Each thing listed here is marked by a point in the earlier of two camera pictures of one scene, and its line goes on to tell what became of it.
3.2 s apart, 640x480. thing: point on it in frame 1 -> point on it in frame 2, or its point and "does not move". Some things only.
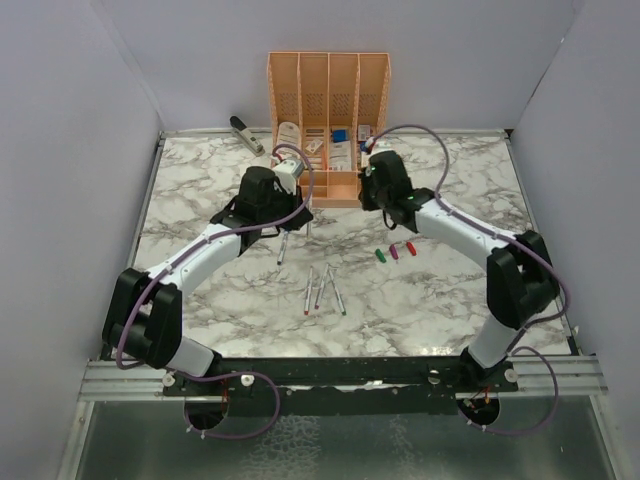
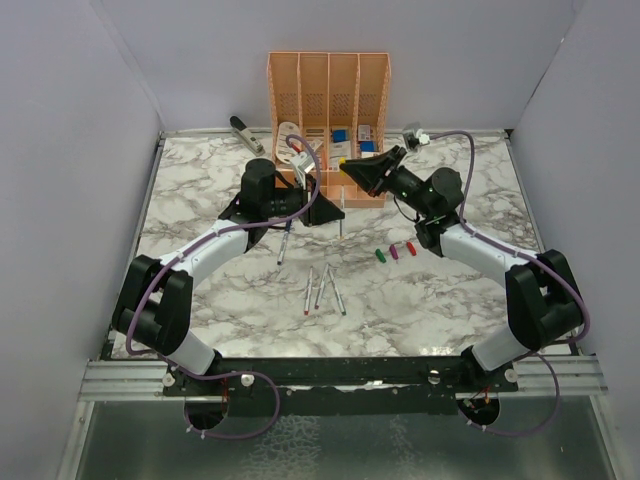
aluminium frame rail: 559,377 does not move
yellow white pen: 308,227 -> 342,206
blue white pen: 284,244 does not move
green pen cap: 380,255 does not move
